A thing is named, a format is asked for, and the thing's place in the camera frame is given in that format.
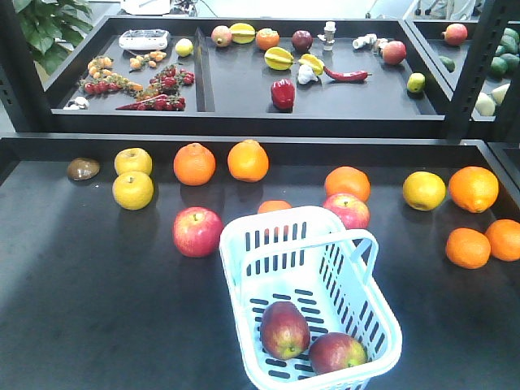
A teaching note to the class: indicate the red apple front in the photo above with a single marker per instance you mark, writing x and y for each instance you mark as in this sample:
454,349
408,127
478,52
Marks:
284,332

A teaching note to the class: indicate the small orange mandarin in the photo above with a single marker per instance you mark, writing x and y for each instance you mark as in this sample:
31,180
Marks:
273,205

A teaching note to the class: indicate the orange with knob right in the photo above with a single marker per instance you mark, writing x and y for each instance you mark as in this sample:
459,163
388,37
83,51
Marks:
248,161

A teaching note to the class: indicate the orange with knob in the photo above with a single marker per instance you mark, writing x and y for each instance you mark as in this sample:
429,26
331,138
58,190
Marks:
248,161
194,164

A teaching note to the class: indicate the orange with knob left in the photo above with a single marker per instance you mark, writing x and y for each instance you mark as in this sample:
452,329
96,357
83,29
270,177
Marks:
194,164

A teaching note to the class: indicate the large orange grapefruit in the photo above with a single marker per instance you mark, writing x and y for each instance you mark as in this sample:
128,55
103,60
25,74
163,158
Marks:
349,180

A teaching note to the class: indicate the dark red bell pepper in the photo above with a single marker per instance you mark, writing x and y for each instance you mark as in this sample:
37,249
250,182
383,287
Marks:
283,94

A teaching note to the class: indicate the yellow pear-apple front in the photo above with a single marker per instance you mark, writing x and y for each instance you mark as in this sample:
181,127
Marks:
133,190

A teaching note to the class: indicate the yellow pear-apple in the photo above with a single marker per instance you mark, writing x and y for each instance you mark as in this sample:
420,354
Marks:
133,159
133,190

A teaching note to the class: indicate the white garlic bulb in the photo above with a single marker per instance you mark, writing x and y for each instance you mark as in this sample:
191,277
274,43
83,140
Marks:
306,75

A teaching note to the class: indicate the yellow pear-apple rear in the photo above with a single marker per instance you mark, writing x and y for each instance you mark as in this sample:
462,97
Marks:
133,159

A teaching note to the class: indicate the yellow starfruit small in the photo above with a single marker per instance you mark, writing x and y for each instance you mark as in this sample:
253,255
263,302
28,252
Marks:
316,64

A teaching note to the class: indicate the black wooden produce stand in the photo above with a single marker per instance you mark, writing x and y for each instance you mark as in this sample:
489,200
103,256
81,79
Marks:
94,296

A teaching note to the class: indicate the red cherry tomato bunch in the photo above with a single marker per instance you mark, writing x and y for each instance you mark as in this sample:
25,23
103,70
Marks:
170,79

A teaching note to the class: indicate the red chili pepper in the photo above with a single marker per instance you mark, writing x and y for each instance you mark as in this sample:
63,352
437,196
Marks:
347,77

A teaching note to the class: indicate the orange persimmon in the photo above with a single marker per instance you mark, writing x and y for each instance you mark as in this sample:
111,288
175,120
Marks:
267,38

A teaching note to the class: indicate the dark red plum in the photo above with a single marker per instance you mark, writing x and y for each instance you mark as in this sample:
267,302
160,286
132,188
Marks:
302,41

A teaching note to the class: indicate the yellow round citrus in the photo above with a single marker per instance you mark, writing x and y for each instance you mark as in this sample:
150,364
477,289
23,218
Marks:
423,190

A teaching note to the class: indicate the yellow starfruit rear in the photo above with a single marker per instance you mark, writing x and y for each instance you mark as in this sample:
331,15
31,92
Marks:
242,33

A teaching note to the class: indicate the pink pomegranate rear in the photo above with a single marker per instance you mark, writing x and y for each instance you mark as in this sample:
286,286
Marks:
221,36

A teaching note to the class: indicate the small yellow lemon rear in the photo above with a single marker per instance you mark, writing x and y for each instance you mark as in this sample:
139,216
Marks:
184,47

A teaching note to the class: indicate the brown mushroom cap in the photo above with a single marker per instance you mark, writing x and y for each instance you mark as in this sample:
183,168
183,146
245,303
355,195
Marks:
80,169

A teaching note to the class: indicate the small green lime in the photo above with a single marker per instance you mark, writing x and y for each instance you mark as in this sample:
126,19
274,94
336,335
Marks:
416,82

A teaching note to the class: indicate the red peach apple rear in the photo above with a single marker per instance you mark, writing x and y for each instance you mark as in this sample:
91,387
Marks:
394,52

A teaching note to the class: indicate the white electronic scale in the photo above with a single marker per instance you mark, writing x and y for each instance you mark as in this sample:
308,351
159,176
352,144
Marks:
144,39

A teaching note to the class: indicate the small orange left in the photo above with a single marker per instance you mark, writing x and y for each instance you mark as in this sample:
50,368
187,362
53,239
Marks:
468,248

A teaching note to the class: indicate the small orange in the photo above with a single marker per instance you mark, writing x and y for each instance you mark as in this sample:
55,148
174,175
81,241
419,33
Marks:
468,248
503,236

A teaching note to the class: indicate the bright orange knobbed orange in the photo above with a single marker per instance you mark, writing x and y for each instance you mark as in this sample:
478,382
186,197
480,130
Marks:
474,189

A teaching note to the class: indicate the small orange right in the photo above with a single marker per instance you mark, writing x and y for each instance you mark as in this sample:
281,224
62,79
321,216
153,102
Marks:
503,236

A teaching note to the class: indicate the green potted plant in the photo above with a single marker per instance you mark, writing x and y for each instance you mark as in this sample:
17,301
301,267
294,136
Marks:
53,29

